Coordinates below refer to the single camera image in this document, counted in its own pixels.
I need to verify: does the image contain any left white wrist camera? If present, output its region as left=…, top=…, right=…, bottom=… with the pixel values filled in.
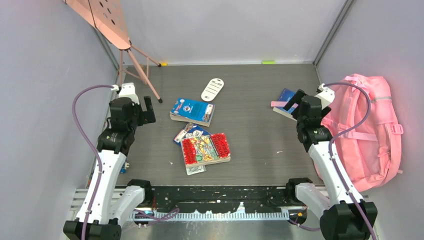
left=118, top=82, right=140, bottom=105

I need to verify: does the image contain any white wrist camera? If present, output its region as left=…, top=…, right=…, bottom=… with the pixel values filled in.
left=118, top=82, right=140, bottom=105
left=315, top=83, right=335, bottom=109

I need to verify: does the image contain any green tape marker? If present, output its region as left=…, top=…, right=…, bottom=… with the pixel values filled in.
left=261, top=60, right=275, bottom=65

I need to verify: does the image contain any white oval tag card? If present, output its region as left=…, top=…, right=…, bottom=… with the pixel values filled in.
left=200, top=78, right=225, bottom=102

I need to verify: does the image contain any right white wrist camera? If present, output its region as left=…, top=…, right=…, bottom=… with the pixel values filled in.
left=315, top=83, right=335, bottom=109

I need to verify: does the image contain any dark blue activity booklet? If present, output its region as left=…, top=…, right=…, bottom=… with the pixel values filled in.
left=173, top=122, right=210, bottom=146

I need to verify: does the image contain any blue orange paperback book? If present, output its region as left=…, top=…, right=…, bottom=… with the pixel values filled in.
left=271, top=88, right=298, bottom=121

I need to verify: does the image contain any light blue paperback book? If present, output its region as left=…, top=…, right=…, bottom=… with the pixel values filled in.
left=169, top=97, right=216, bottom=127

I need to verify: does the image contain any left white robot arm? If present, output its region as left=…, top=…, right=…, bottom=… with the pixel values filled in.
left=63, top=96, right=156, bottom=240

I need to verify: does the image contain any red comic paperback book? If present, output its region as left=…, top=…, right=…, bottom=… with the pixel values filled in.
left=180, top=133, right=231, bottom=168

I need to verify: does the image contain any pink student backpack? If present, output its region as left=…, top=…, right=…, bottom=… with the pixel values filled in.
left=321, top=73, right=404, bottom=192

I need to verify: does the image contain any pink tripod stand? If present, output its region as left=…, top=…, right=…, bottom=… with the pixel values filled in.
left=65, top=0, right=163, bottom=103

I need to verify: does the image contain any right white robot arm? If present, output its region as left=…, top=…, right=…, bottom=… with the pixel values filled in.
left=284, top=89, right=378, bottom=240

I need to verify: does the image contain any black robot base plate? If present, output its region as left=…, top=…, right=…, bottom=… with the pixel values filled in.
left=138, top=185, right=306, bottom=214

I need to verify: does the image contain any clear plastic stationery pack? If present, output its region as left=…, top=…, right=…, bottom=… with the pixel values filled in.
left=186, top=165, right=206, bottom=176

